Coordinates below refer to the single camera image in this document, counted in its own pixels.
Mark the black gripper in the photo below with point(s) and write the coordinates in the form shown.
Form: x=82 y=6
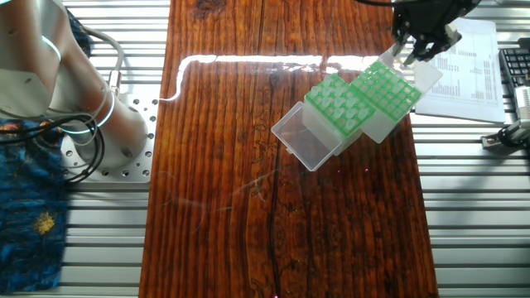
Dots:
x=430 y=14

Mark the clear box green tip rack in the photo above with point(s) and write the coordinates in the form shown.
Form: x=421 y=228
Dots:
x=304 y=138
x=379 y=130

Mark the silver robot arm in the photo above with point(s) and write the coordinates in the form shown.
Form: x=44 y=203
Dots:
x=37 y=70

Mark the white printed paper sheet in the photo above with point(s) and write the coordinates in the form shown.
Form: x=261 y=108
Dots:
x=484 y=95

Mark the black computer keyboard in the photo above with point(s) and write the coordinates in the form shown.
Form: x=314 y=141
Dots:
x=515 y=62

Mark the white grey box device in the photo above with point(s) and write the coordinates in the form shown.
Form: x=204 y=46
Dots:
x=523 y=103

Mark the small grey mounted device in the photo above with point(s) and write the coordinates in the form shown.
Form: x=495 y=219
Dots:
x=497 y=142

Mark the brown wooden board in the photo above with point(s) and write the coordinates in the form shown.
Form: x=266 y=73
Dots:
x=232 y=248

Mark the blue painted cloth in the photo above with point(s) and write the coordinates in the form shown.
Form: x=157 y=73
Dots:
x=29 y=232

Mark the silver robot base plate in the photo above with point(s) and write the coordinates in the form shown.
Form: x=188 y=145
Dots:
x=143 y=165

